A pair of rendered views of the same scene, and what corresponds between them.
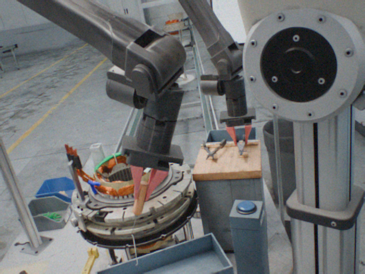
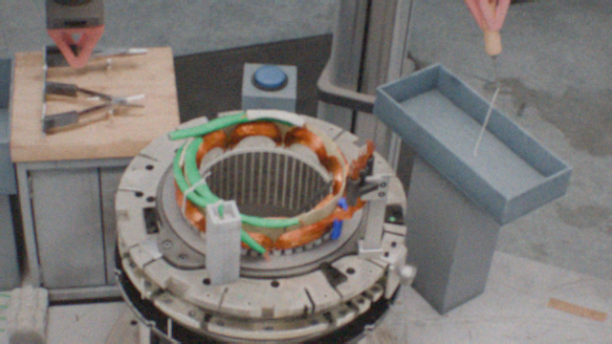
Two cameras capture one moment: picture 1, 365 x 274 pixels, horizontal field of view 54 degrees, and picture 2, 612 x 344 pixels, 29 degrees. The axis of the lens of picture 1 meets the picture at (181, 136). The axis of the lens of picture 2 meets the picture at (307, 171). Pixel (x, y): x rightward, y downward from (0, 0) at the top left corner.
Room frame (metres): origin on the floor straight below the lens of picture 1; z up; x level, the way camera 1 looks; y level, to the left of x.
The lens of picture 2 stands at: (1.23, 1.01, 1.98)
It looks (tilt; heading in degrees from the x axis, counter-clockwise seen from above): 42 degrees down; 243
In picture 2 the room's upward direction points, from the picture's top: 5 degrees clockwise
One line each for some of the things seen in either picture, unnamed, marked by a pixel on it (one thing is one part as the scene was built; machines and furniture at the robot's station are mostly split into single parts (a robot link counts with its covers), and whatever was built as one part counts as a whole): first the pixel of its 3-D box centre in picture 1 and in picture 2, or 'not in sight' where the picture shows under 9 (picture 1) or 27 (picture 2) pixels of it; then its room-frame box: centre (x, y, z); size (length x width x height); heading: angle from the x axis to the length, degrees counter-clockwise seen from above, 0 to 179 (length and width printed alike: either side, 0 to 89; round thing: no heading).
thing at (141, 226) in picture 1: (135, 226); not in sight; (0.70, 0.14, 1.06); 0.09 x 0.04 x 0.01; 81
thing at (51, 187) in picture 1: (60, 191); not in sight; (1.40, 0.57, 0.82); 0.16 x 0.14 x 0.07; 88
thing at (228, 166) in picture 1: (228, 159); (96, 101); (0.96, -0.13, 1.05); 0.20 x 0.19 x 0.02; 165
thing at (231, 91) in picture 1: (232, 86); not in sight; (0.97, -0.17, 1.27); 0.07 x 0.06 x 0.07; 49
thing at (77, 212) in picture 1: (82, 218); (390, 268); (0.75, 0.27, 1.07); 0.04 x 0.02 x 0.05; 39
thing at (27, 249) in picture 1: (37, 244); not in sight; (1.09, 0.58, 0.78); 0.09 x 0.09 x 0.01; 61
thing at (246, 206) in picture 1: (246, 206); (270, 75); (0.73, -0.12, 1.04); 0.04 x 0.04 x 0.01
